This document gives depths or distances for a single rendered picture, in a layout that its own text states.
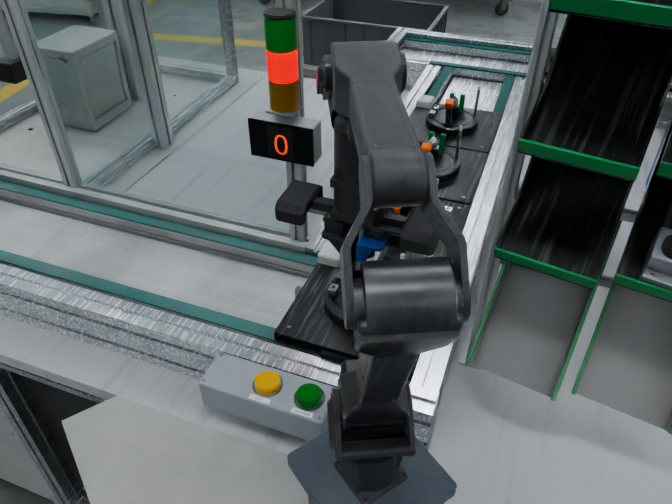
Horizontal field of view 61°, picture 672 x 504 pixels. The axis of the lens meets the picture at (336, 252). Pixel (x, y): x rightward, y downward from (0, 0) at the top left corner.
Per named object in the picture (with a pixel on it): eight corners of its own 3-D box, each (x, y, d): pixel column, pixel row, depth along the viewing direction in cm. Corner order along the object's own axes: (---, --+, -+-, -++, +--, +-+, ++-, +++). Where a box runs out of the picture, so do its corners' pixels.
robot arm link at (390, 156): (466, 333, 40) (493, 206, 33) (346, 340, 39) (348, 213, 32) (396, 131, 62) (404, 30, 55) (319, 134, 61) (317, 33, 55)
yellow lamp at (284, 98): (292, 115, 95) (291, 86, 92) (265, 110, 97) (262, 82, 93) (304, 103, 99) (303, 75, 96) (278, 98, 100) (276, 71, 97)
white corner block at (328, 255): (339, 276, 111) (339, 259, 108) (317, 270, 112) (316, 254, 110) (347, 261, 114) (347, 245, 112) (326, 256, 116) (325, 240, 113)
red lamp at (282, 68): (291, 86, 92) (289, 55, 89) (262, 81, 93) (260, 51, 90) (303, 74, 96) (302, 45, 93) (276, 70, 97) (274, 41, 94)
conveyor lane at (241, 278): (407, 413, 97) (412, 375, 91) (17, 293, 120) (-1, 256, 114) (444, 303, 118) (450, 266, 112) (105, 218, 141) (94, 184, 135)
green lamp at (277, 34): (289, 55, 89) (287, 22, 86) (260, 51, 90) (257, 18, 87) (302, 44, 92) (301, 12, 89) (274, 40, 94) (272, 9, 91)
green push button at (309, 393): (316, 415, 86) (316, 407, 85) (292, 407, 87) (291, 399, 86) (326, 394, 89) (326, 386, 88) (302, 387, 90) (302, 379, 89)
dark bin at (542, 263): (593, 290, 73) (604, 264, 67) (493, 257, 78) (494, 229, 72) (654, 126, 82) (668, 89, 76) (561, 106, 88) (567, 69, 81)
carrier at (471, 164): (469, 211, 128) (478, 162, 120) (366, 190, 134) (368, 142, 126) (487, 160, 145) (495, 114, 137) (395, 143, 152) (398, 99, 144)
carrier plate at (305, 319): (411, 380, 91) (412, 371, 90) (274, 340, 98) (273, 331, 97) (444, 285, 109) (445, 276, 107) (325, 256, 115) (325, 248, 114)
